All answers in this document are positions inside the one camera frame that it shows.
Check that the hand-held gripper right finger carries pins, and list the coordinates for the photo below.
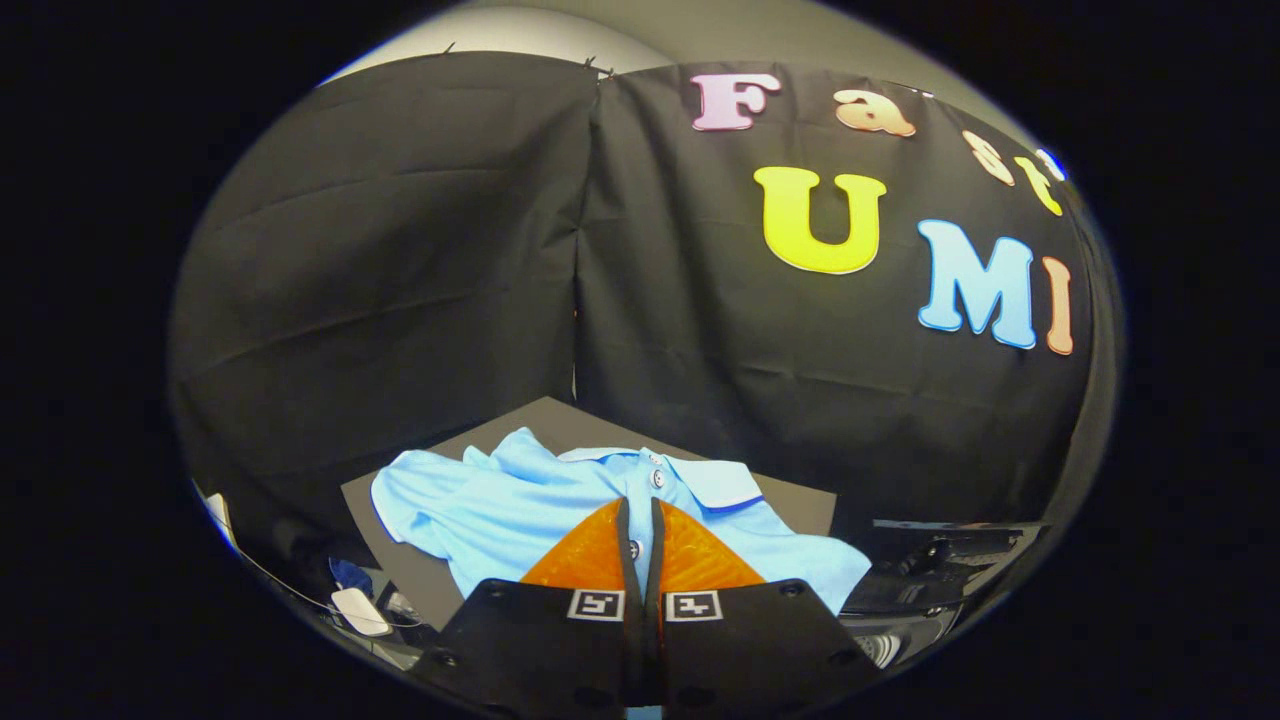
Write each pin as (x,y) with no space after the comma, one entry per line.
(657,560)

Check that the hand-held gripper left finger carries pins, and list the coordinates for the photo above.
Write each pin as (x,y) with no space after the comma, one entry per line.
(625,560)

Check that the light blue polo shirt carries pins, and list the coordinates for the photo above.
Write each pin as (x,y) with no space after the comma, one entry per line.
(500,510)

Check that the grey cabinet with black top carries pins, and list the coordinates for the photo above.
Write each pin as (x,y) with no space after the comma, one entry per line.
(560,425)

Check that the white oval device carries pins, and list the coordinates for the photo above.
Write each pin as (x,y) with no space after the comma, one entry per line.
(360,612)

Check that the dark blue cloth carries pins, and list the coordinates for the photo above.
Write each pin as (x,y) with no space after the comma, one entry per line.
(350,575)

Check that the black backdrop cloth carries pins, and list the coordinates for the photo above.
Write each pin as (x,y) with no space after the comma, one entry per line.
(400,280)

